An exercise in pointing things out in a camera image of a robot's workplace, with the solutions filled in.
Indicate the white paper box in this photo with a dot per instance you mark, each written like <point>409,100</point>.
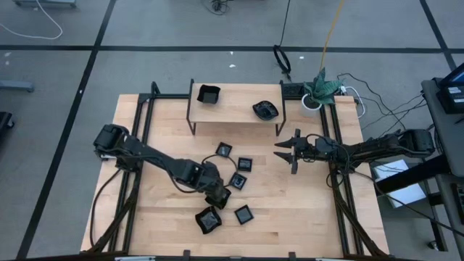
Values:
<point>411,194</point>

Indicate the black wavy square mini bowl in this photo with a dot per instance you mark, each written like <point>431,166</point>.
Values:
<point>209,94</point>
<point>219,206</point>
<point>208,219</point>

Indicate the black caster base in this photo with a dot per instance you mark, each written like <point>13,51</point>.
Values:
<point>5,121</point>

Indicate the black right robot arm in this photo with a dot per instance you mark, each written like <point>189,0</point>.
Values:
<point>380,146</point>

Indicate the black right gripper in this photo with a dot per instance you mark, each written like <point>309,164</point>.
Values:
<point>313,150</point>

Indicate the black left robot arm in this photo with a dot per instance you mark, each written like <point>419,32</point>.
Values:
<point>159,158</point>

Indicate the black device with labels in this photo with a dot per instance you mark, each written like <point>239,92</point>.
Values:
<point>451,99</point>

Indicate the grey metal base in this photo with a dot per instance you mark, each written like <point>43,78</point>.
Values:
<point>43,3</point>
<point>18,86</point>

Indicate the black power strip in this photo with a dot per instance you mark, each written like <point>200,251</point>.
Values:
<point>291,90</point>

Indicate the black leaf-shaped mini plate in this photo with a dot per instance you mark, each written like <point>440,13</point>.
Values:
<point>265,110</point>

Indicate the blue screen laptop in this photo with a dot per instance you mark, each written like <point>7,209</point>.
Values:
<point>457,77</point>

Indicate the black desk caster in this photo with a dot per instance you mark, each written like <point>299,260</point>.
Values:
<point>434,245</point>

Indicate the black aluminium rig frame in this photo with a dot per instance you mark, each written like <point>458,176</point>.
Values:
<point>170,96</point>

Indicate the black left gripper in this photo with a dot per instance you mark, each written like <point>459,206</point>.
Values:
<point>214,181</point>

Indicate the black square mini plate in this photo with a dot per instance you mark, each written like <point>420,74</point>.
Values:
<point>245,164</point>
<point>243,214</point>
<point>238,181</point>
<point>224,149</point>

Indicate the black desk leg beam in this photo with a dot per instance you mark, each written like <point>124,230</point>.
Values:
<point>413,175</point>

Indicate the grey desk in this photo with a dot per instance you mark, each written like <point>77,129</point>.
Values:
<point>451,145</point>

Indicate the wooden shelf with black legs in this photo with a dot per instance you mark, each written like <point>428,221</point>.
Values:
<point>239,95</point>

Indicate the green plant in white pot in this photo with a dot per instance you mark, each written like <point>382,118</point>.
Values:
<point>320,88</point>

